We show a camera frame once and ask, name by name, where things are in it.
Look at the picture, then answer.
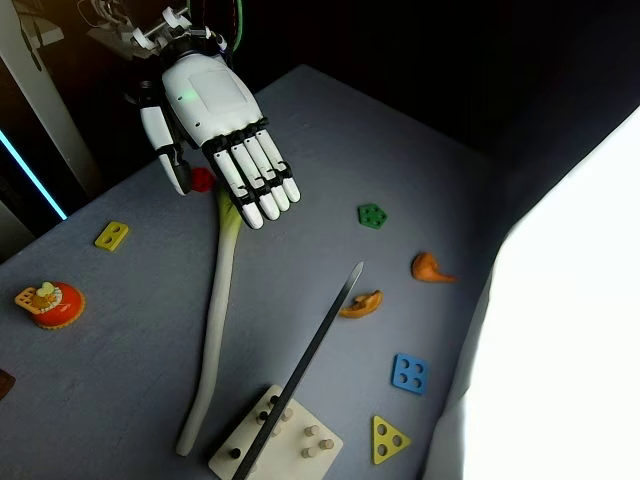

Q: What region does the wooden peg board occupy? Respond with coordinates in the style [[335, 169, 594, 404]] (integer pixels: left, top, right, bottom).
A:
[[207, 383, 345, 480]]

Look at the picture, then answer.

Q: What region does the large steel kitchen knife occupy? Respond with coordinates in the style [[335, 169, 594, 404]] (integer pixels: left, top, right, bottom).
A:
[[230, 260, 365, 480]]

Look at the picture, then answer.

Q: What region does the orange crescent-shaped toy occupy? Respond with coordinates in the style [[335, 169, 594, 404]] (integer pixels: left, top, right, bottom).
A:
[[338, 289, 385, 320]]

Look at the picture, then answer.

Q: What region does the orange toy with pointed tail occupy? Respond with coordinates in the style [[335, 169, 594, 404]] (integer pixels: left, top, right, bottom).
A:
[[410, 251, 460, 285]]

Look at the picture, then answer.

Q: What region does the grey table cloth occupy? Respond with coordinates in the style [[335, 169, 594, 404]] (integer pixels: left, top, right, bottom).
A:
[[0, 63, 504, 480]]

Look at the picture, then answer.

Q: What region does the orange toy cake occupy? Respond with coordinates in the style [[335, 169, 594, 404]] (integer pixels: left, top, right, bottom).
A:
[[13, 280, 87, 331]]

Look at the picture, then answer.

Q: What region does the long white leek stalk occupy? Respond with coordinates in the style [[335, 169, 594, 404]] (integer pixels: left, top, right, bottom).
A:
[[174, 188, 247, 457]]

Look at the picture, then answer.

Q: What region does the cyan light strip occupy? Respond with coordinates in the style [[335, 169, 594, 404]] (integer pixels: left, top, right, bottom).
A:
[[0, 128, 69, 221]]

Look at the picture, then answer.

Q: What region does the blue square four-hole block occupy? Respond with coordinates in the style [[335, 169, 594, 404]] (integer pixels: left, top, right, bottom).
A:
[[390, 352, 431, 397]]

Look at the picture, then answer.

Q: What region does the green pentagon block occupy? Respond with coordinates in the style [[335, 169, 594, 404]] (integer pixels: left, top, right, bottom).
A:
[[356, 203, 389, 231]]

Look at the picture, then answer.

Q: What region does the white upright beam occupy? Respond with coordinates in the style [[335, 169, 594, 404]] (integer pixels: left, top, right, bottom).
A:
[[0, 0, 105, 199]]

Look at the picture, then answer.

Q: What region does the yellow rectangular two-hole block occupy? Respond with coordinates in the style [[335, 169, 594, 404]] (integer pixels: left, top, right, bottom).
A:
[[93, 220, 130, 253]]

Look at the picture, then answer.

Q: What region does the red toy block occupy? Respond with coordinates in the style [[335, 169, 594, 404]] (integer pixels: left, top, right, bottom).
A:
[[190, 167, 217, 194]]

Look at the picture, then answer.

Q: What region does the yellow triangle three-hole block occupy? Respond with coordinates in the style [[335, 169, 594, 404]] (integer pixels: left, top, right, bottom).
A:
[[370, 414, 413, 466]]

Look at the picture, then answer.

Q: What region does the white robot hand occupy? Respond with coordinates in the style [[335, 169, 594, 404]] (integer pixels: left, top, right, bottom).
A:
[[124, 52, 303, 231]]

